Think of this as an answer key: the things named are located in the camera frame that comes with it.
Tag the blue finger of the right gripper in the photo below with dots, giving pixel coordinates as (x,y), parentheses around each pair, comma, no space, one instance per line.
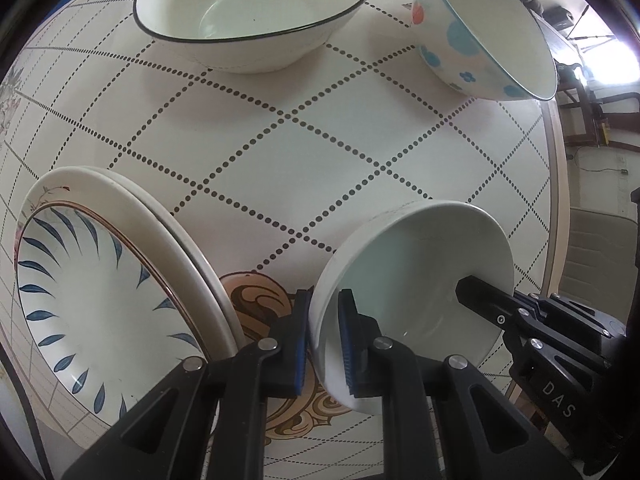
(495,304)

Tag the diamond pattern tablecloth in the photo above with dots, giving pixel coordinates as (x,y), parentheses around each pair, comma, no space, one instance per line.
(267,173)

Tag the dark wooden chair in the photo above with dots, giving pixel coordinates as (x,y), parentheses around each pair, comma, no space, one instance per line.
(597,122)

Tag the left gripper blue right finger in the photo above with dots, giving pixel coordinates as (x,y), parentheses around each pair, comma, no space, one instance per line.
(354,343)

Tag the white plate grey rim pattern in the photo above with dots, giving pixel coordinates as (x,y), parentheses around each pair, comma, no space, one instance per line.
(190,247)

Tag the white bowl dark rim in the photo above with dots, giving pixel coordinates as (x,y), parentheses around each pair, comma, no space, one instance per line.
(243,36)

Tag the white bowl blue dots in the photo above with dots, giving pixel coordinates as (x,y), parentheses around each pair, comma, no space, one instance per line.
(488,49)

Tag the plain white bowl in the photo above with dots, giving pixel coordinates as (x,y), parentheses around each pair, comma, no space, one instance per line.
(403,268)

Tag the white plate pink flowers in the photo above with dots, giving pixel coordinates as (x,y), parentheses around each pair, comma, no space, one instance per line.
(108,199)

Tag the blue leaf pattern plate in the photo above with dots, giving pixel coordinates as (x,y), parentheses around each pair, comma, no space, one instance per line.
(103,319)

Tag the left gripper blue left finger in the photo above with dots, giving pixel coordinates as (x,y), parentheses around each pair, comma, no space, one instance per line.
(295,343)

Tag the small black bin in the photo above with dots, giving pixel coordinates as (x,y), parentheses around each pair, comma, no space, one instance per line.
(559,18)

